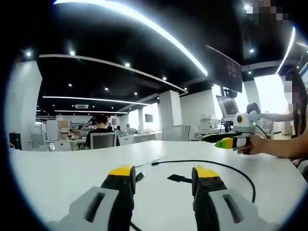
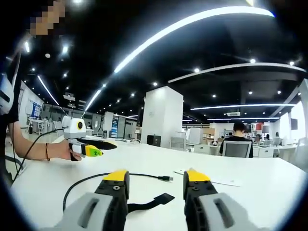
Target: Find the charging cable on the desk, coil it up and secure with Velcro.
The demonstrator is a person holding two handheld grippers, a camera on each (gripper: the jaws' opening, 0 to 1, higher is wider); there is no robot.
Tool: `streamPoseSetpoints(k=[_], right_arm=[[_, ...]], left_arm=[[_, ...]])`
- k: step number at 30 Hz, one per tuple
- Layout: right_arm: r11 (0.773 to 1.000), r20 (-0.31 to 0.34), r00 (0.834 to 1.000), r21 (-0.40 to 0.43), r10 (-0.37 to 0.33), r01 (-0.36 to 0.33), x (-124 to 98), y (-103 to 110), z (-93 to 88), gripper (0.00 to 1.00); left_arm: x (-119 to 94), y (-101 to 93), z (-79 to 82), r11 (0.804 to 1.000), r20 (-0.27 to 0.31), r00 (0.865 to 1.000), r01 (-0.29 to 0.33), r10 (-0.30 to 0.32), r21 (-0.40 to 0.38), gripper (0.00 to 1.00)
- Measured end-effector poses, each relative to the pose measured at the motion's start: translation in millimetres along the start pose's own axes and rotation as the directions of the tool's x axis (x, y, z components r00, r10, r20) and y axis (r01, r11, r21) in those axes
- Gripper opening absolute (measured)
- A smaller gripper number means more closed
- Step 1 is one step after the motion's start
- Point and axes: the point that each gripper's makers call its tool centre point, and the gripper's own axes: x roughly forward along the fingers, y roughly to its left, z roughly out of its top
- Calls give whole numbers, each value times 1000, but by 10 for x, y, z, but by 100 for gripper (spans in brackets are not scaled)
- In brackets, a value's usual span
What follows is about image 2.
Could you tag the white paper sheet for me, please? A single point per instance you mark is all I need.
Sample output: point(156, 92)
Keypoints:
point(223, 181)

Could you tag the curved ceiling light strip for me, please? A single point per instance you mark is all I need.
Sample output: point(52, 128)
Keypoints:
point(183, 24)

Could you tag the blue standing banner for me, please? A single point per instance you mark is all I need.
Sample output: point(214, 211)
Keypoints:
point(115, 126)

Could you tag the black box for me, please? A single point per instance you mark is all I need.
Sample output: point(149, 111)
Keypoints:
point(154, 140)

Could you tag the white desk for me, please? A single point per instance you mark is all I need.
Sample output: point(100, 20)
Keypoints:
point(144, 158)

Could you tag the white chest-worn device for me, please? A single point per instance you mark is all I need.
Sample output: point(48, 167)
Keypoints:
point(5, 96)

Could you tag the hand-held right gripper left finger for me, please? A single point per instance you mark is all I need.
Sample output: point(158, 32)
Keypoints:
point(96, 209)

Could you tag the ceiling air vent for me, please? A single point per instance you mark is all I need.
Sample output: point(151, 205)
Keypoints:
point(233, 113)

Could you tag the grey mesh office chair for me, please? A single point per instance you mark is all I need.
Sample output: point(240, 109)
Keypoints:
point(237, 149)

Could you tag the person's left hand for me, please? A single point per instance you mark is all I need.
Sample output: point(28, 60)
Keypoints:
point(61, 151)

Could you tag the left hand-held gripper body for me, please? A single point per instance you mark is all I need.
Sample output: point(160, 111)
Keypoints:
point(72, 127)

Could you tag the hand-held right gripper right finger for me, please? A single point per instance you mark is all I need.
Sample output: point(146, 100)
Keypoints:
point(211, 209)

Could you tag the straight ceiling light strip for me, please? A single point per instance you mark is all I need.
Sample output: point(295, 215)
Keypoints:
point(47, 89)

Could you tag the white square pillar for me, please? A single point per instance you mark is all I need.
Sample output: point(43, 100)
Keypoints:
point(163, 115)

